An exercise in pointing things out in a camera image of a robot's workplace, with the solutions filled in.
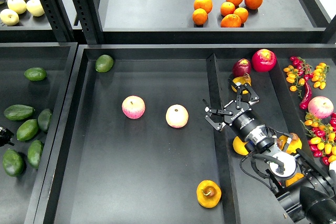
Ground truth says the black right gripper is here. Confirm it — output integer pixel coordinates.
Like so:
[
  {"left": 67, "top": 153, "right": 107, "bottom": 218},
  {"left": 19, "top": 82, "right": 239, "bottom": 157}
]
[{"left": 202, "top": 79, "right": 267, "bottom": 144}]

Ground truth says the dark green avocado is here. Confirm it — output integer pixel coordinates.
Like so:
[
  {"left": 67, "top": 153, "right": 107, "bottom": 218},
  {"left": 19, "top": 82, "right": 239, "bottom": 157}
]
[
  {"left": 37, "top": 109, "right": 52, "bottom": 133},
  {"left": 4, "top": 104, "right": 35, "bottom": 121},
  {"left": 2, "top": 148, "right": 25, "bottom": 177}
]

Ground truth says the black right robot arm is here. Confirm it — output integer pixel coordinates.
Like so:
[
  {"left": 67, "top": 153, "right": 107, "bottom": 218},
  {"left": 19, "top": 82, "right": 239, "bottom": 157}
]
[{"left": 205, "top": 79, "right": 335, "bottom": 223}]

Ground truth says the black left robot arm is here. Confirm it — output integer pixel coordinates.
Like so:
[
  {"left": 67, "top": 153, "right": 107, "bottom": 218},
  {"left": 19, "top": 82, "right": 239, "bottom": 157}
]
[{"left": 0, "top": 126, "right": 15, "bottom": 147}]

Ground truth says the yellow pear under gripper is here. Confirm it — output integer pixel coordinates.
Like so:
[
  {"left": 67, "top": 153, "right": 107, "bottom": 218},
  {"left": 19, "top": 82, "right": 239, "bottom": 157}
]
[{"left": 231, "top": 73, "right": 251, "bottom": 92}]

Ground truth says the yellow pear with brown stem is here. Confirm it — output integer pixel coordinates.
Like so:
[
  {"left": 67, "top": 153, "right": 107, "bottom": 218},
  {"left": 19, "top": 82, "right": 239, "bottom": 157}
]
[{"left": 277, "top": 133, "right": 302, "bottom": 154}]

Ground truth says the yellow pear lower right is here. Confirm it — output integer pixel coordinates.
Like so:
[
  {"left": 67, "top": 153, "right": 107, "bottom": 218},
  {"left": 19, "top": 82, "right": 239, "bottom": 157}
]
[{"left": 285, "top": 173, "right": 304, "bottom": 187}]

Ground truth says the green avocado tray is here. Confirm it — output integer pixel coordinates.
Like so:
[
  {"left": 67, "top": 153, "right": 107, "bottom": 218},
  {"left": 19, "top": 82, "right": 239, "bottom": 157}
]
[
  {"left": 95, "top": 55, "right": 114, "bottom": 73},
  {"left": 24, "top": 67, "right": 47, "bottom": 81}
]

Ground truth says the dark green avocado upright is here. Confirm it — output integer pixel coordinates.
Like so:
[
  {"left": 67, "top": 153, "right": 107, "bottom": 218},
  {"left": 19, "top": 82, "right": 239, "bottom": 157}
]
[{"left": 37, "top": 109, "right": 52, "bottom": 133}]

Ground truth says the green avocado left tray top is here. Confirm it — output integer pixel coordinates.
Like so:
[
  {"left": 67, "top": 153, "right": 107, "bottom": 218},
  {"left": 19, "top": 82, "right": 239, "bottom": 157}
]
[{"left": 24, "top": 67, "right": 47, "bottom": 81}]

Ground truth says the green avocado left bottom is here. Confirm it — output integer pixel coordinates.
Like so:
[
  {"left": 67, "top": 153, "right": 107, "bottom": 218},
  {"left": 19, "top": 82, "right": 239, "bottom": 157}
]
[{"left": 27, "top": 140, "right": 44, "bottom": 169}]

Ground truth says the green avocado left middle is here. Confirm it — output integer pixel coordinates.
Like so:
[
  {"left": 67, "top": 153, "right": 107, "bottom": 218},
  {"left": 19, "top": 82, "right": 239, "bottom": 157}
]
[{"left": 16, "top": 119, "right": 39, "bottom": 142}]

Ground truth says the pale yellow pear right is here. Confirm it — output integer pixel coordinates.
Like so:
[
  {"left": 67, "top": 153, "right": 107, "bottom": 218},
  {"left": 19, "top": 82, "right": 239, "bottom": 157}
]
[{"left": 26, "top": 0, "right": 45, "bottom": 17}]

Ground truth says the pale yellow pear front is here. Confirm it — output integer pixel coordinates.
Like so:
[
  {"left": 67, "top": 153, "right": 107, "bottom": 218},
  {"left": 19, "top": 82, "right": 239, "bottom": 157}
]
[{"left": 0, "top": 9, "right": 19, "bottom": 26}]

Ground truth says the dark red apple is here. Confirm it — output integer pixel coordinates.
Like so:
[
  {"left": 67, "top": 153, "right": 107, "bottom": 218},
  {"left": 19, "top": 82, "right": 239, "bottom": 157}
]
[{"left": 232, "top": 58, "right": 251, "bottom": 77}]

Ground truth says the bright red apple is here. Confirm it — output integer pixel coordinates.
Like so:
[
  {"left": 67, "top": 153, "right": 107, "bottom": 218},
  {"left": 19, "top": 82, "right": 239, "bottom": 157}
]
[{"left": 251, "top": 49, "right": 277, "bottom": 72}]

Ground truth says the pale pink apple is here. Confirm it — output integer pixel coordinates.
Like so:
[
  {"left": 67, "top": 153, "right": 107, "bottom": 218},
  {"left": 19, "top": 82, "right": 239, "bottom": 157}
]
[{"left": 165, "top": 104, "right": 189, "bottom": 129}]

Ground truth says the red chili pepper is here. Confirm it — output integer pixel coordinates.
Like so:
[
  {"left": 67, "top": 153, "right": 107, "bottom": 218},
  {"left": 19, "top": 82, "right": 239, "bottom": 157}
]
[{"left": 299, "top": 82, "right": 312, "bottom": 110}]

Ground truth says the cherry tomato bunch top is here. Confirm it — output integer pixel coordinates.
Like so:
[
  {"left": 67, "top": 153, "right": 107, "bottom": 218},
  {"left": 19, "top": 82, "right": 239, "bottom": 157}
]
[{"left": 283, "top": 56, "right": 330, "bottom": 98}]

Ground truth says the cherry tomato bunch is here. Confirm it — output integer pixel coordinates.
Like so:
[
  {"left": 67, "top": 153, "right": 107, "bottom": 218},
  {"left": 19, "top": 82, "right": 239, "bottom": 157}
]
[
  {"left": 301, "top": 112, "right": 335, "bottom": 166},
  {"left": 283, "top": 56, "right": 330, "bottom": 98}
]

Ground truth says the black metal tray divider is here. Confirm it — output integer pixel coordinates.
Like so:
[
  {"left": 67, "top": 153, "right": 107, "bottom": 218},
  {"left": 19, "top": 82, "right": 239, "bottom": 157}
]
[{"left": 206, "top": 54, "right": 241, "bottom": 223}]

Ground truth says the pink apple right tray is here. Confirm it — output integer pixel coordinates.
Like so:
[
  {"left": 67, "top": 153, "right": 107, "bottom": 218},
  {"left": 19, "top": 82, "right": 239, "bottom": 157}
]
[{"left": 308, "top": 96, "right": 334, "bottom": 119}]

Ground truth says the cherry tomato bunch bottom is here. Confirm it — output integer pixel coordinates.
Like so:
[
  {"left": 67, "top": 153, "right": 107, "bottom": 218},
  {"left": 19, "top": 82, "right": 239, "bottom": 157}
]
[{"left": 301, "top": 112, "right": 335, "bottom": 166}]

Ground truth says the orange front bottom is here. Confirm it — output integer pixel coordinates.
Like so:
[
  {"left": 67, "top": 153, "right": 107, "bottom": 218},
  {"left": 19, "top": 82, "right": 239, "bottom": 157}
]
[{"left": 220, "top": 14, "right": 242, "bottom": 28}]

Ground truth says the orange right small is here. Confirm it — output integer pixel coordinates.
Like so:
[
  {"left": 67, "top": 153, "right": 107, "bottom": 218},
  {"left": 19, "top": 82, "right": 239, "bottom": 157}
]
[{"left": 234, "top": 7, "right": 249, "bottom": 24}]

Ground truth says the orange small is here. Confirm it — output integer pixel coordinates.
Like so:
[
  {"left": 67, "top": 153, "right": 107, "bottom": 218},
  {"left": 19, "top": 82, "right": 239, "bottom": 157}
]
[
  {"left": 234, "top": 7, "right": 249, "bottom": 24},
  {"left": 220, "top": 2, "right": 236, "bottom": 17}
]

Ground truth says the orange far left bottom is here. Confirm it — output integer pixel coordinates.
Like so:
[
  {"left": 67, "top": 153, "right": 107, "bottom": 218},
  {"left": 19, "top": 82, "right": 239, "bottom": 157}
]
[{"left": 192, "top": 8, "right": 208, "bottom": 26}]

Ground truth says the pink red apple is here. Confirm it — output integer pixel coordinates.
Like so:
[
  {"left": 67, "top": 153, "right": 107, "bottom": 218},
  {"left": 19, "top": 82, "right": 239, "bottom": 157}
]
[{"left": 122, "top": 95, "right": 145, "bottom": 120}]

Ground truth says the orange centre small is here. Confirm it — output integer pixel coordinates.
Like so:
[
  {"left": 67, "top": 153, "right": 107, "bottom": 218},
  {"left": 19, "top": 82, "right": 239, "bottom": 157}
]
[{"left": 220, "top": 2, "right": 236, "bottom": 17}]

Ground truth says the black centre tray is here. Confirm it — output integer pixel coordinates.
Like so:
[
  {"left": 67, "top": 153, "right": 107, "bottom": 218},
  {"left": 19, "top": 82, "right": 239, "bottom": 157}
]
[{"left": 33, "top": 43, "right": 336, "bottom": 224}]

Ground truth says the black tray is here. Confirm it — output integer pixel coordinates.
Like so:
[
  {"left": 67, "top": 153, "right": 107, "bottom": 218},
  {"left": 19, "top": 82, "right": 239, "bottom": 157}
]
[
  {"left": 33, "top": 43, "right": 336, "bottom": 224},
  {"left": 1, "top": 42, "right": 77, "bottom": 223}
]

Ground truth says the orange far left top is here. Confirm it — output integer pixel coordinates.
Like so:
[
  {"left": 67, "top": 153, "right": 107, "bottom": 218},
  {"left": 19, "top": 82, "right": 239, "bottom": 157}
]
[{"left": 193, "top": 0, "right": 213, "bottom": 14}]

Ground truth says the black upper shelf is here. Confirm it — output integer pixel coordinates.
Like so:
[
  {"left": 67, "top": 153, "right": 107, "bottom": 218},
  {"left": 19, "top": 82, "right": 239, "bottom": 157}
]
[{"left": 1, "top": 0, "right": 335, "bottom": 44}]

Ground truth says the black left tray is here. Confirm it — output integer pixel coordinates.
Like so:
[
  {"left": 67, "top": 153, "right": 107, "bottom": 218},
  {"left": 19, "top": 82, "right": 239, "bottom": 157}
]
[{"left": 1, "top": 42, "right": 77, "bottom": 223}]

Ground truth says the black shelf upright post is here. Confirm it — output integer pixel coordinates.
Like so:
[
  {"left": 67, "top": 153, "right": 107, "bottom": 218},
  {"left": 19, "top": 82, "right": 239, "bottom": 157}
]
[{"left": 72, "top": 0, "right": 105, "bottom": 45}]

